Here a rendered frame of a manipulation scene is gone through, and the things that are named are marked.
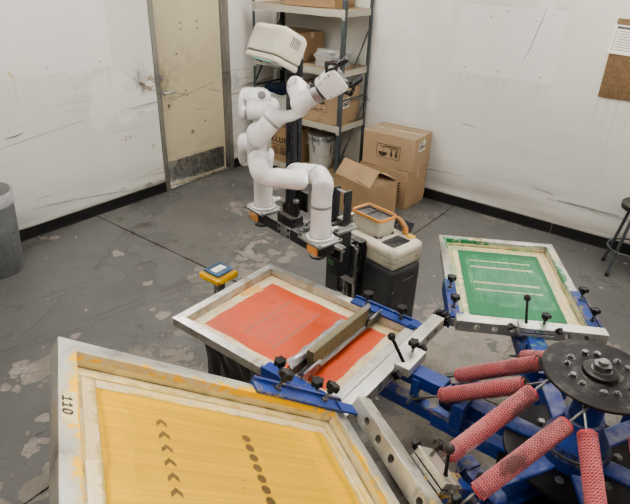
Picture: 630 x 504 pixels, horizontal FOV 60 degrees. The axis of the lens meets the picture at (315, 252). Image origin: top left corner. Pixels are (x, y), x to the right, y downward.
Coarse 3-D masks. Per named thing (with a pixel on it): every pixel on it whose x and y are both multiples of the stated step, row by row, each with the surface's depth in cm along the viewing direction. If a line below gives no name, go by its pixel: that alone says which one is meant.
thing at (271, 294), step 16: (272, 288) 246; (256, 304) 234; (272, 304) 235; (304, 304) 235; (320, 320) 225; (336, 320) 226; (368, 336) 217; (384, 336) 217; (352, 352) 208; (368, 352) 208
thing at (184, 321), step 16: (256, 272) 251; (272, 272) 255; (288, 272) 252; (240, 288) 241; (304, 288) 245; (320, 288) 241; (208, 304) 227; (352, 304) 231; (176, 320) 217; (192, 320) 222; (384, 320) 223; (208, 336) 208; (400, 336) 212; (224, 352) 204; (240, 352) 200; (384, 352) 203; (256, 368) 195; (368, 368) 195; (352, 384) 187
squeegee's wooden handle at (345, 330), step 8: (360, 312) 213; (352, 320) 208; (360, 320) 212; (336, 328) 203; (344, 328) 204; (352, 328) 209; (328, 336) 199; (336, 336) 200; (344, 336) 206; (320, 344) 194; (328, 344) 197; (336, 344) 202; (312, 352) 191; (320, 352) 194; (328, 352) 199; (312, 360) 192
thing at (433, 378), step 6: (420, 366) 189; (414, 372) 186; (420, 372) 186; (426, 372) 186; (432, 372) 186; (402, 378) 189; (408, 378) 187; (420, 378) 184; (426, 378) 183; (432, 378) 183; (438, 378) 183; (444, 378) 184; (420, 384) 185; (426, 384) 183; (432, 384) 182; (438, 384) 181; (444, 384) 181; (426, 390) 184; (432, 390) 182
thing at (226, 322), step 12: (228, 312) 228; (240, 312) 229; (252, 312) 229; (216, 324) 221; (228, 324) 221; (240, 324) 221; (240, 336) 214; (300, 336) 215; (252, 348) 208; (264, 348) 208; (288, 348) 209; (300, 348) 209; (336, 360) 203; (348, 360) 204; (324, 372) 197; (336, 372) 197; (324, 384) 192
